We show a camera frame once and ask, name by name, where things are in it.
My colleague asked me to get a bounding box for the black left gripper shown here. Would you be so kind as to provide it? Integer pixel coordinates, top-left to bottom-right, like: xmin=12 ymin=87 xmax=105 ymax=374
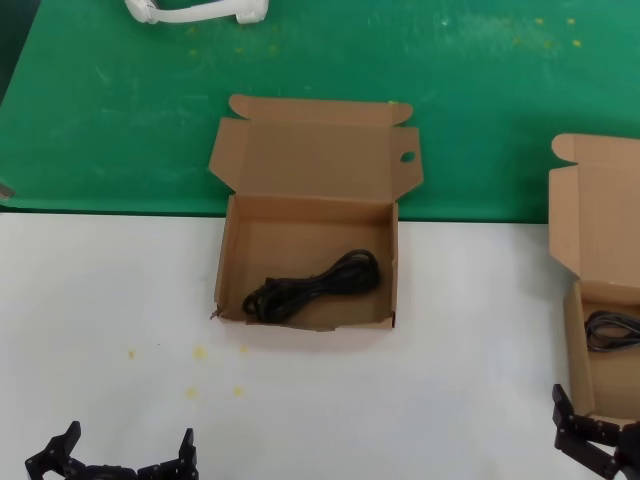
xmin=24 ymin=420 xmax=199 ymax=480

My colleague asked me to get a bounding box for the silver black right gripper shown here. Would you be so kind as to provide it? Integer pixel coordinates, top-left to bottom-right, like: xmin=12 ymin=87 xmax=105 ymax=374
xmin=551 ymin=383 xmax=640 ymax=480

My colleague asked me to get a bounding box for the black cable bundle with plug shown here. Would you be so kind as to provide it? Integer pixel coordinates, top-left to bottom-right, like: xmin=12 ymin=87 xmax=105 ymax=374
xmin=241 ymin=249 xmax=382 ymax=324

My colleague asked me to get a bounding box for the open cardboard box without hole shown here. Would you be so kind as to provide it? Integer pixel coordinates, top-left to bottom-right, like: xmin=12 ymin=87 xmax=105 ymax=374
xmin=548 ymin=133 xmax=640 ymax=427

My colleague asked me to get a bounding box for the open cardboard box with hole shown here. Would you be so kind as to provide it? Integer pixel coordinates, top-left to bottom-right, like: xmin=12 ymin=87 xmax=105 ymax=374
xmin=207 ymin=93 xmax=425 ymax=332

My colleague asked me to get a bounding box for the green table mat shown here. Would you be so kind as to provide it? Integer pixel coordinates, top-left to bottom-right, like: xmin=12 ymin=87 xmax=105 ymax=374
xmin=0 ymin=0 xmax=640 ymax=226

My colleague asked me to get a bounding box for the white curved plastic object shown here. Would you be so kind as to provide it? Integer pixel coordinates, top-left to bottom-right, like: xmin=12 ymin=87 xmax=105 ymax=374
xmin=123 ymin=0 xmax=270 ymax=25

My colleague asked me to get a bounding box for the black looped cable bundle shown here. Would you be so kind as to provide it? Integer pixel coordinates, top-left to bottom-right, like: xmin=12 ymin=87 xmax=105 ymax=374
xmin=585 ymin=310 xmax=640 ymax=354

